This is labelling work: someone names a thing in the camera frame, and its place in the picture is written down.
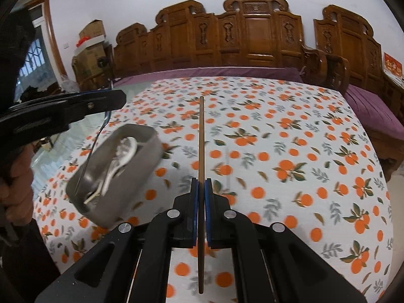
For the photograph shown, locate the small metal spoon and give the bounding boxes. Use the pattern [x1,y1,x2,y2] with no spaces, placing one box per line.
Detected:
[74,109,112,196]

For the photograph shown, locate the carved wooden sofa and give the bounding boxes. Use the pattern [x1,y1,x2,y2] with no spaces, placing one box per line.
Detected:
[113,0,328,82]
[313,5,404,177]

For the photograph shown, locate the wooden side table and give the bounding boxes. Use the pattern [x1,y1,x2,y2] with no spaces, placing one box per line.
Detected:
[382,69,404,109]

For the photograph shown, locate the purple seat cushion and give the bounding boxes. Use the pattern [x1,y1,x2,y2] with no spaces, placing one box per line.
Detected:
[343,84,404,135]
[112,66,305,88]

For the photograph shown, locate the large white plastic spoon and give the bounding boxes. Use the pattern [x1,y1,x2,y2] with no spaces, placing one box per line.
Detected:
[107,137,139,177]

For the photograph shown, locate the stainless steel rectangular tray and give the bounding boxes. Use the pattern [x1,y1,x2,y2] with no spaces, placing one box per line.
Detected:
[65,124,164,228]

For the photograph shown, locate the window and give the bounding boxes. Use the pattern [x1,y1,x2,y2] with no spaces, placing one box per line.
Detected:
[14,25,52,89]

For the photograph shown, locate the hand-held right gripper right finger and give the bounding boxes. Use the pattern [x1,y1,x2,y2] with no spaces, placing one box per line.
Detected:
[205,179,367,303]

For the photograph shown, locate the large cardboard box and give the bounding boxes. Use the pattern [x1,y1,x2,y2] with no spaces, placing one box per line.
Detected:
[72,45,112,84]

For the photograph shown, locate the dark quilted jacket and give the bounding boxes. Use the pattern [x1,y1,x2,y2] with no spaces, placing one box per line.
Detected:
[0,8,36,114]

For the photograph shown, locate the red sign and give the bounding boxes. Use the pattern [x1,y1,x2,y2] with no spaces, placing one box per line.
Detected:
[383,52,404,78]

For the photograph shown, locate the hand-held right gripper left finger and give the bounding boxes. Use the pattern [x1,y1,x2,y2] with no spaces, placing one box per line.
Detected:
[35,178,200,303]

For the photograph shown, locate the orange fruit print tablecloth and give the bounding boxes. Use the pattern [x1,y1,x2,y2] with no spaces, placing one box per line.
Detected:
[33,76,395,303]

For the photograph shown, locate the white box with red trim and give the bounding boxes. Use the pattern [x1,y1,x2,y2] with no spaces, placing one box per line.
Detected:
[75,36,107,50]

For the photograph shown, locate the person's left hand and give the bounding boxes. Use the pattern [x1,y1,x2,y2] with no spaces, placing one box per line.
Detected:
[0,143,35,226]

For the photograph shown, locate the person's left forearm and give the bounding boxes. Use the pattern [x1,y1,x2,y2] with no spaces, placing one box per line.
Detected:
[0,221,62,303]

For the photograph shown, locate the wooden door frame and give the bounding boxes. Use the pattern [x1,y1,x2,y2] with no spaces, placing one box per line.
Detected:
[23,0,68,77]

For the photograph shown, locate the brown wooden chopstick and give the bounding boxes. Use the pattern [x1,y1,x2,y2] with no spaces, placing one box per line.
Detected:
[197,96,206,294]

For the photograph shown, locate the small cardboard box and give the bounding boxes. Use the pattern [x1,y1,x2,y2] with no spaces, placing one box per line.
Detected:
[78,20,106,43]

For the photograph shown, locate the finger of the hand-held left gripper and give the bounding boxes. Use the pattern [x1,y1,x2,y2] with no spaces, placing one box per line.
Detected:
[61,89,127,121]

